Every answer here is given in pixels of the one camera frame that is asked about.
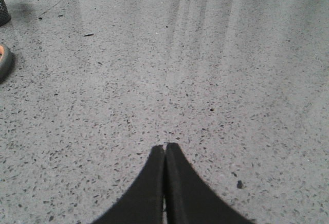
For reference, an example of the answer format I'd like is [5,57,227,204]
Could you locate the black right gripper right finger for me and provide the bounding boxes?
[165,143,251,223]

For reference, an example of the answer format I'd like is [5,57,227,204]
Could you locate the grey orange scissors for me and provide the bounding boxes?
[0,43,15,83]

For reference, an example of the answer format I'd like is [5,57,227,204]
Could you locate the black mesh pen holder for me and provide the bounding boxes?
[0,0,11,26]

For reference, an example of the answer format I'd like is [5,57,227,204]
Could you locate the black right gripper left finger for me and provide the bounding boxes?
[94,145,165,224]

